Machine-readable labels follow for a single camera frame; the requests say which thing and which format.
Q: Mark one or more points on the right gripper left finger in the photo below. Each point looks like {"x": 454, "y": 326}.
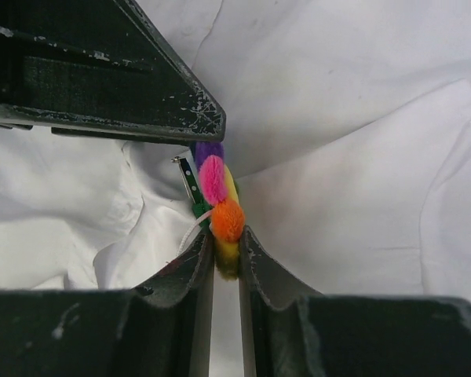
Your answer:
{"x": 161, "y": 327}

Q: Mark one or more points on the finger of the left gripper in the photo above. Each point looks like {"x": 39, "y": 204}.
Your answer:
{"x": 99, "y": 69}

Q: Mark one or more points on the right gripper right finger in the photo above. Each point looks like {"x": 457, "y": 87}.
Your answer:
{"x": 290, "y": 329}

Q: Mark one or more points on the colourful pompom brooch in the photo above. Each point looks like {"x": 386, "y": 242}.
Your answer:
{"x": 215, "y": 203}

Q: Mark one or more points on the white shirt garment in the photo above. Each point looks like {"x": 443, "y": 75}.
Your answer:
{"x": 348, "y": 135}

